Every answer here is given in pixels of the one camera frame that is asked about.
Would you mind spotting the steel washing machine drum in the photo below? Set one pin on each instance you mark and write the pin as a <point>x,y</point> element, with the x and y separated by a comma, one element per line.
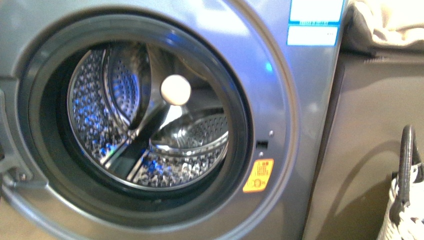
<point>147,117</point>

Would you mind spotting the grey front-load washing machine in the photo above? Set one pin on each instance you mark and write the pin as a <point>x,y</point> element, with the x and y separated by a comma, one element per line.
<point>275,97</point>

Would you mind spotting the orange warning sticker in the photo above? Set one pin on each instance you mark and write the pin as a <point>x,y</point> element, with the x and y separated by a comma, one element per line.
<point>259,176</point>

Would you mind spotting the white blue energy label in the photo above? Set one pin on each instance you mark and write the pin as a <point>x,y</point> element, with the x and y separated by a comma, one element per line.
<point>314,22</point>

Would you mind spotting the grey cabinet beside washer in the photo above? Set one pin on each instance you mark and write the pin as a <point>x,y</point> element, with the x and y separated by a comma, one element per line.
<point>372,99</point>

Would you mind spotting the beige cloth on cabinet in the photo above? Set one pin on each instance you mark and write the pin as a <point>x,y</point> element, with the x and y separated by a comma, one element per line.
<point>374,25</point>

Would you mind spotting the white woven laundry basket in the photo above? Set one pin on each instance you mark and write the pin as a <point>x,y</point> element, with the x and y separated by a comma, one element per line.
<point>411,226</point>

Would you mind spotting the dark wrapped basket handle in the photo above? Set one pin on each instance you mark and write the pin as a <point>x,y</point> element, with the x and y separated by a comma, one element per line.
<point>409,157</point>

